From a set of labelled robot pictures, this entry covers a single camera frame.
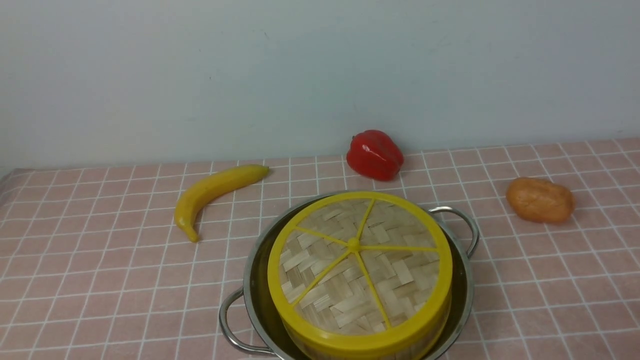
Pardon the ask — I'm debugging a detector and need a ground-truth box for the yellow rimmed bamboo steamer lid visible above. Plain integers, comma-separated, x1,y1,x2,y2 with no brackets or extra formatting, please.
267,191,453,322

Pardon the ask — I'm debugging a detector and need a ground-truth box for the yellow rimmed bamboo steamer basket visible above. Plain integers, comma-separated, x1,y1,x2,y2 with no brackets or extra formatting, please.
281,292,452,360

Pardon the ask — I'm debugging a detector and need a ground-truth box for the red plastic bell pepper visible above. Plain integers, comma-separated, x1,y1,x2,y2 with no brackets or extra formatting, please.
346,129,405,182

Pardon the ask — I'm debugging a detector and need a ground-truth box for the yellow plastic banana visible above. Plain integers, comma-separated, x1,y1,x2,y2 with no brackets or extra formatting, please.
173,164,270,243

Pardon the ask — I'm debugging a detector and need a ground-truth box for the orange brown potato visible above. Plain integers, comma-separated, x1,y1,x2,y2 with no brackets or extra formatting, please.
505,177,576,224

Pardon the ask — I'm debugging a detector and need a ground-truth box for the pink checkered tablecloth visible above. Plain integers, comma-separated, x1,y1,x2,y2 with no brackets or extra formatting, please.
0,138,640,360

